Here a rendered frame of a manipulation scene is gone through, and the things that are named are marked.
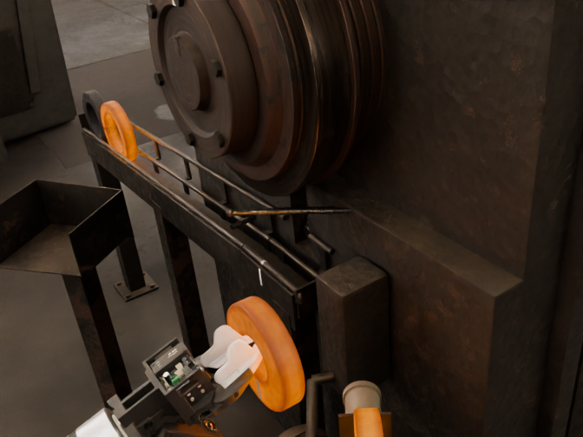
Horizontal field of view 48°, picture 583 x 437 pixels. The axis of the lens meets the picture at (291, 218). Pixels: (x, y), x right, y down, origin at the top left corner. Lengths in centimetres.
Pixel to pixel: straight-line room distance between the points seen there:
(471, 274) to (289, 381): 30
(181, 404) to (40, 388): 144
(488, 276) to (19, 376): 170
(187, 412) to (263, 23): 52
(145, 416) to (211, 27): 52
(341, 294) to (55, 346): 150
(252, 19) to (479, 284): 48
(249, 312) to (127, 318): 157
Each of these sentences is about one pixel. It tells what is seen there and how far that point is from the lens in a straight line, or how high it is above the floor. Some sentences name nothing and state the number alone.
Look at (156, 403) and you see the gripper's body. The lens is 84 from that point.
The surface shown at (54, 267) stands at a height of 60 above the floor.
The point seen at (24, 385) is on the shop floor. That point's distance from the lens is 229.
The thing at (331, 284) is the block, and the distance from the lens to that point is 106.
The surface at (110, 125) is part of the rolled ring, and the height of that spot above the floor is 69.
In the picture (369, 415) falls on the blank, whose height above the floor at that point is 78.
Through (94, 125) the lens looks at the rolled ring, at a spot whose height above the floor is 64.
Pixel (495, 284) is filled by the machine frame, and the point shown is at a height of 87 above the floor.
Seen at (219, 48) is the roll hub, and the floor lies 118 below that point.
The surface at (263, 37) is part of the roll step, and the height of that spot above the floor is 119.
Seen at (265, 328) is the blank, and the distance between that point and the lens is 84.
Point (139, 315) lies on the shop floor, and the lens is 240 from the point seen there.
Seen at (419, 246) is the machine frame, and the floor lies 87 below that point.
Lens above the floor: 144
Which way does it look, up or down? 31 degrees down
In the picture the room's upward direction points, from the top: 6 degrees counter-clockwise
